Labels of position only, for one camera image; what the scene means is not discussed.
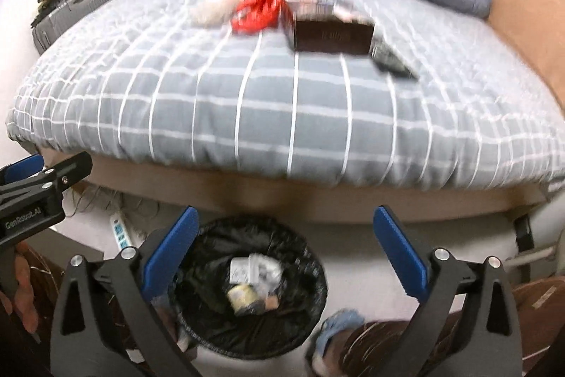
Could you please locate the brown patterned pants leg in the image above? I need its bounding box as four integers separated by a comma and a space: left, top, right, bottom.
340, 317, 442, 377

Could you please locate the wooden bed frame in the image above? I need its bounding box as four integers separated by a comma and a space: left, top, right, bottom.
84, 158, 548, 224

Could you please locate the cardboard box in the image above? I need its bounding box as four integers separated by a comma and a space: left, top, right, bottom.
507, 275, 565, 364

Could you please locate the black metal bracket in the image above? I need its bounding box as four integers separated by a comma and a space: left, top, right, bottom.
514, 214, 536, 253

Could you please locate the red plastic bag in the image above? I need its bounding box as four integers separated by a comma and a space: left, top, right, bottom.
232, 0, 285, 34

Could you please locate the brown snack box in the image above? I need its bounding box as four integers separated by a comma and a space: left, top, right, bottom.
282, 0, 376, 55

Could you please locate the clear plastic wrapper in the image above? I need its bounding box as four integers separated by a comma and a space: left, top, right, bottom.
371, 28, 418, 79

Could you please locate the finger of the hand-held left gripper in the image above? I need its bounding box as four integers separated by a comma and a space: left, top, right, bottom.
0, 152, 93, 205
0, 155, 45, 183

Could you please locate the white power strip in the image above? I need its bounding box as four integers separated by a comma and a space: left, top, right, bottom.
108, 213, 133, 254

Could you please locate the black lined trash bin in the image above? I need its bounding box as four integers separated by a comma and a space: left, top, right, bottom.
170, 218, 329, 360

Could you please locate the grey checked bed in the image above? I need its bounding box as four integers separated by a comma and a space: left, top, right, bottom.
6, 0, 565, 190

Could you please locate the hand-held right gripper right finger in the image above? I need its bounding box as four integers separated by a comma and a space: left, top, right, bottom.
373, 206, 524, 377

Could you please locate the yellow yogurt cup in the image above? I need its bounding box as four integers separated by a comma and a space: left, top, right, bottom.
227, 284, 261, 316

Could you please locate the wooden headboard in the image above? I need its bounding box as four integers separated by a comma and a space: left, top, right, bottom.
486, 0, 565, 108

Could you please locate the white earphone box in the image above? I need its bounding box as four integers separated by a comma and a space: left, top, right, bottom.
230, 255, 283, 294

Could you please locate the grey suitcase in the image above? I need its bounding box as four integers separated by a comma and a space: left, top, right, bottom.
33, 0, 118, 55

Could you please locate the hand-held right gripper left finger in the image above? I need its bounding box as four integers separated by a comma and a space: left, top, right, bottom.
49, 207, 201, 377

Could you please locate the blue slipper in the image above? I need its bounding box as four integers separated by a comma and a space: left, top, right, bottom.
309, 310, 366, 373

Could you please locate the person's left hand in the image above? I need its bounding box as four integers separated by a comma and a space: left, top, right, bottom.
11, 245, 40, 334

